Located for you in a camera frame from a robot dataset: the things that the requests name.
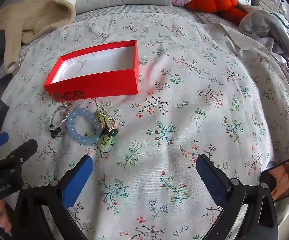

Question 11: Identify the floral bed sheet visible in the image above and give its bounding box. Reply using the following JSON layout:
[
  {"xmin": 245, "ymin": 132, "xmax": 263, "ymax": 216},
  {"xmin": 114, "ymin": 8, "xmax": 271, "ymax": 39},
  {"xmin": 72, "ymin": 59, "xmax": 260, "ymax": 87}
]
[{"xmin": 0, "ymin": 5, "xmax": 289, "ymax": 240}]

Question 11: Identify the person's left hand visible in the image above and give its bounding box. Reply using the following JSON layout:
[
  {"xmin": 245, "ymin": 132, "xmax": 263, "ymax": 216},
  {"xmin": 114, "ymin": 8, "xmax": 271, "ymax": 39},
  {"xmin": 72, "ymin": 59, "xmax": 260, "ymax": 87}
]
[{"xmin": 0, "ymin": 199, "xmax": 14, "ymax": 238}]

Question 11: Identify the light blue bead bracelet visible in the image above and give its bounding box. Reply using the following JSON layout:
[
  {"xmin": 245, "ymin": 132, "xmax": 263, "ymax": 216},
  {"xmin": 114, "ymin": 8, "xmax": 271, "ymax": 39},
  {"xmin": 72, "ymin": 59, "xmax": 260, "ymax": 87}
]
[{"xmin": 67, "ymin": 107, "xmax": 102, "ymax": 145}]

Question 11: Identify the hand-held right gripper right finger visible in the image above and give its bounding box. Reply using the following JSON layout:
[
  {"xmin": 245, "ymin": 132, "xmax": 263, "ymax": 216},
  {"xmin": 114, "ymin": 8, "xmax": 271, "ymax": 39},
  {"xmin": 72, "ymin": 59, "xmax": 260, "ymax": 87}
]
[{"xmin": 196, "ymin": 154, "xmax": 279, "ymax": 240}]

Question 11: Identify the red cardboard box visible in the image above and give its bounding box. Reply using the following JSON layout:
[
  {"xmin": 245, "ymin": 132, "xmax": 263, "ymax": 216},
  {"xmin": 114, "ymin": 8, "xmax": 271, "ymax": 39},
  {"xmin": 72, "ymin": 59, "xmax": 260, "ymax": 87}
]
[{"xmin": 43, "ymin": 39, "xmax": 139, "ymax": 103}]

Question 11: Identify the orange plush pumpkin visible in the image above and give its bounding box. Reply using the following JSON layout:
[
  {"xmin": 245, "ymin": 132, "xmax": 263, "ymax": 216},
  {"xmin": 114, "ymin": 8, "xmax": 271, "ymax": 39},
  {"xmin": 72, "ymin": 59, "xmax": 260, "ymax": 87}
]
[{"xmin": 184, "ymin": 0, "xmax": 249, "ymax": 26}]

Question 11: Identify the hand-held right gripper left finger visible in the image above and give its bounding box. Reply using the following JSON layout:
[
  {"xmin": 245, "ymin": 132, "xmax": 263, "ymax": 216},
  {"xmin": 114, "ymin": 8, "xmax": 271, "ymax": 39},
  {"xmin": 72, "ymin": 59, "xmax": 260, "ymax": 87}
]
[{"xmin": 12, "ymin": 154, "xmax": 94, "ymax": 240}]

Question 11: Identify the gold ring with green stone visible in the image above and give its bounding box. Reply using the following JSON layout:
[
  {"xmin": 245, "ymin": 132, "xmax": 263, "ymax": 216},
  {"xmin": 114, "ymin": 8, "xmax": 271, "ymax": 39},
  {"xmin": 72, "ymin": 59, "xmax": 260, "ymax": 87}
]
[{"xmin": 102, "ymin": 119, "xmax": 120, "ymax": 139}]

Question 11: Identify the black smartphone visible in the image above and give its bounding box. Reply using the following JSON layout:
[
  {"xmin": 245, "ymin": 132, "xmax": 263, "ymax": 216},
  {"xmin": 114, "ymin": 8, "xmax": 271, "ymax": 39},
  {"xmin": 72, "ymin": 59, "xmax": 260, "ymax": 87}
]
[{"xmin": 259, "ymin": 149, "xmax": 289, "ymax": 203}]

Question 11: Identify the crystal bracelet with black charms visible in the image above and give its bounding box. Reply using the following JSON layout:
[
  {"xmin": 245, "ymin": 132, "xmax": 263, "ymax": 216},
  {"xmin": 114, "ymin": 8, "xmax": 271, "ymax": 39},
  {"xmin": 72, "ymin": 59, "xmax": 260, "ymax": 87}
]
[{"xmin": 48, "ymin": 102, "xmax": 71, "ymax": 138}]

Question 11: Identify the green bead bracelet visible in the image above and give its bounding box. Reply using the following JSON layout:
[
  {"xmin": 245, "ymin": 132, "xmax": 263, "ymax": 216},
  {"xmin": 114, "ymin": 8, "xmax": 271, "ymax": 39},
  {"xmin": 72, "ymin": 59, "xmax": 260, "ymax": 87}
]
[{"xmin": 95, "ymin": 109, "xmax": 117, "ymax": 149}]

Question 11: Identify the cream fabric sheet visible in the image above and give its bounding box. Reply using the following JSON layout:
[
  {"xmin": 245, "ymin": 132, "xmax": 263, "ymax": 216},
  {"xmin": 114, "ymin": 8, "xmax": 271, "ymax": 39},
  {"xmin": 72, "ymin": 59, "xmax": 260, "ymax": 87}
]
[{"xmin": 219, "ymin": 22, "xmax": 273, "ymax": 56}]

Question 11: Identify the beige quilted jacket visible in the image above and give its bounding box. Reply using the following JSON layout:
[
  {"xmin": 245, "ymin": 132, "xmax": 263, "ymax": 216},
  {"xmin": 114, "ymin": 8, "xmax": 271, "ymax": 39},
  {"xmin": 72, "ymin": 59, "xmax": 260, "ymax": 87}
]
[{"xmin": 0, "ymin": 0, "xmax": 79, "ymax": 73}]

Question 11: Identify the grey crumpled garment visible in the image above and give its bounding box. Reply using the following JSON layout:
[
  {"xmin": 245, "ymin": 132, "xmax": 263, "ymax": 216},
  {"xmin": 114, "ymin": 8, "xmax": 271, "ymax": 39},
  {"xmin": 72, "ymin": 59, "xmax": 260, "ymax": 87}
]
[{"xmin": 239, "ymin": 7, "xmax": 289, "ymax": 63}]

